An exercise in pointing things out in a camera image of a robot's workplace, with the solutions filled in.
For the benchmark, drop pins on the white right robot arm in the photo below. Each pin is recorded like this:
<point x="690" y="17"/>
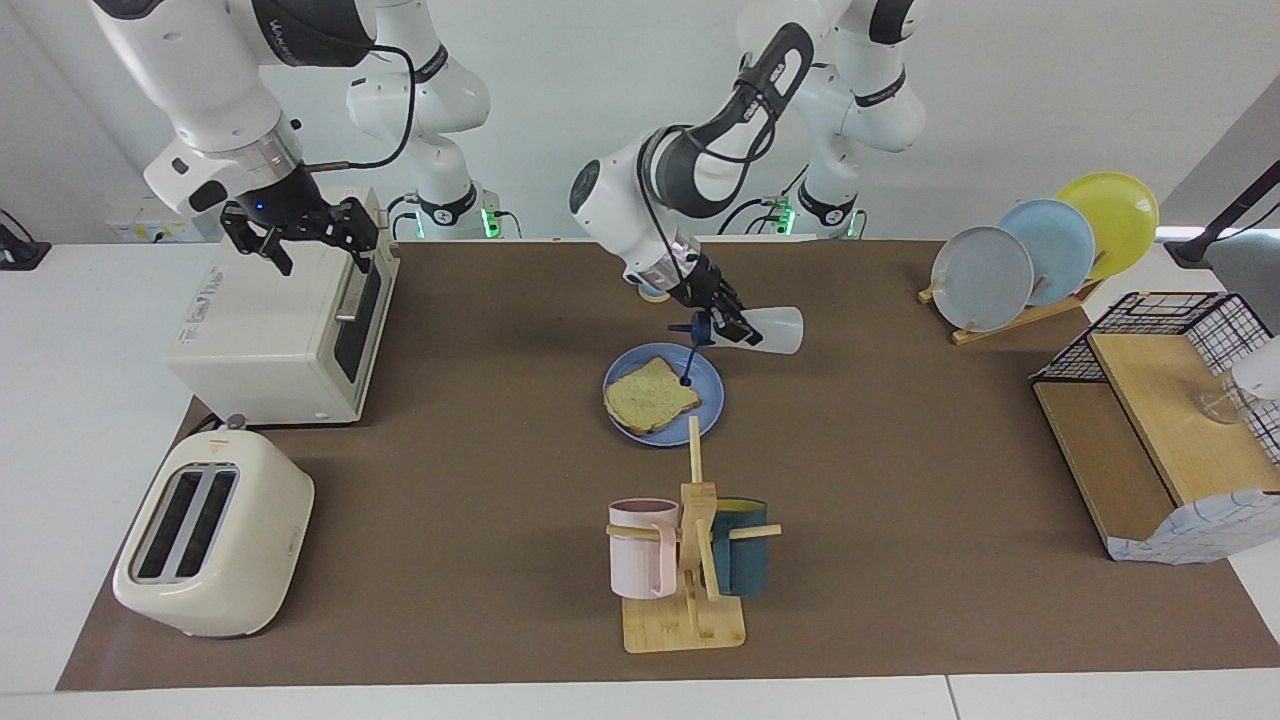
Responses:
<point x="200" y="80"/>

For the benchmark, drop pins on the white wall socket box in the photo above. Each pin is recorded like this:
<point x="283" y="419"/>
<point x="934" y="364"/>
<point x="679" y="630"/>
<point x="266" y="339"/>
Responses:
<point x="135" y="220"/>

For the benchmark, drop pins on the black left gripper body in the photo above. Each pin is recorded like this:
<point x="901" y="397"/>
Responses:
<point x="692" y="280"/>

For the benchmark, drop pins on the wooden mug tree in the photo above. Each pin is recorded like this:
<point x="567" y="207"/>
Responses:
<point x="685" y="625"/>

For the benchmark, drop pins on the yellow plate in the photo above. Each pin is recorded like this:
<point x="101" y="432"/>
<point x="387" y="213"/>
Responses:
<point x="1115" y="215"/>

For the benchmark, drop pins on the cream two-slot toaster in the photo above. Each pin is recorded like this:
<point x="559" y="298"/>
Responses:
<point x="240" y="540"/>

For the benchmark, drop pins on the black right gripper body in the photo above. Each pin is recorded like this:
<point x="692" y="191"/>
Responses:
<point x="285" y="205"/>

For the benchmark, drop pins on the black angled stand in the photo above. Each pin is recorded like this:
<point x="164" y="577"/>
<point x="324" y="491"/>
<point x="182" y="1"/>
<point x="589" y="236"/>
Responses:
<point x="1215" y="225"/>

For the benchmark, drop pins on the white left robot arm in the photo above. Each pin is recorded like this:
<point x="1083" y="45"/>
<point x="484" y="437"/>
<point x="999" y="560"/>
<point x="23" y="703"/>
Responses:
<point x="620" y="200"/>

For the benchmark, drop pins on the light blue plate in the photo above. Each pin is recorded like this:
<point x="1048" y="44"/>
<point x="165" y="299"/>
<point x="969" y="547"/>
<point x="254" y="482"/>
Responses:
<point x="1055" y="250"/>

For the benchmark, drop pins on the brown table mat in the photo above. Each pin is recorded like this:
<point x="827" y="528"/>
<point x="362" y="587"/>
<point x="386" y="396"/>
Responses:
<point x="450" y="500"/>

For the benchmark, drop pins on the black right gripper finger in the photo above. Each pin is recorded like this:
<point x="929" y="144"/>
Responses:
<point x="362" y="225"/>
<point x="250" y="235"/>

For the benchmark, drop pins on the pink mug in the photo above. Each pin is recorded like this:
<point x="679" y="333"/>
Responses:
<point x="640" y="560"/>

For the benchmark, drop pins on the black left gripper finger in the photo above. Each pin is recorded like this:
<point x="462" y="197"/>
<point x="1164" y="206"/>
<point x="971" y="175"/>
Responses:
<point x="730" y="302"/>
<point x="735" y="335"/>

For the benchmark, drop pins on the grey plate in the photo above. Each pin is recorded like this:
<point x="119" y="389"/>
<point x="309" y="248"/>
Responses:
<point x="980" y="280"/>

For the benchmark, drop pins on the blue round plate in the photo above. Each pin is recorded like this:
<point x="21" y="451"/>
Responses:
<point x="700" y="380"/>

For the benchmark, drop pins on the clear glass cup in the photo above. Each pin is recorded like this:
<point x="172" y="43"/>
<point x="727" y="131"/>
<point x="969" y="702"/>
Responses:
<point x="1225" y="405"/>

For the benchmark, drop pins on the squeeze bottle with blue cap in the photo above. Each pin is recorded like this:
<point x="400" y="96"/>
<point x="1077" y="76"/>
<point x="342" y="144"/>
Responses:
<point x="775" y="330"/>

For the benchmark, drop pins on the white toaster oven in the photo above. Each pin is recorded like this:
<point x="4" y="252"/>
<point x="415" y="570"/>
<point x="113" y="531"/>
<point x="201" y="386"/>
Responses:
<point x="270" y="330"/>

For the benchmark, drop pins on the slice of toast bread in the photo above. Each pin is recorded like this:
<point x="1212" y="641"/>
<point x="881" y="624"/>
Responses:
<point x="650" y="395"/>

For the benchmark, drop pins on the wooden plate rack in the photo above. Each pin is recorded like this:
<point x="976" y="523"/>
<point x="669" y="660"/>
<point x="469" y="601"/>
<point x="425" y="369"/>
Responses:
<point x="1010" y="325"/>

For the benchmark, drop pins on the teal mug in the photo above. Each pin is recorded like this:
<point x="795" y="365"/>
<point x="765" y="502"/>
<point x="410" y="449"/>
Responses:
<point x="745" y="560"/>

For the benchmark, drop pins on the black clamp stand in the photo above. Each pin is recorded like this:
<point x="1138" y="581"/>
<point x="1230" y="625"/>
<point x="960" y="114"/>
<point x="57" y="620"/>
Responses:
<point x="20" y="250"/>

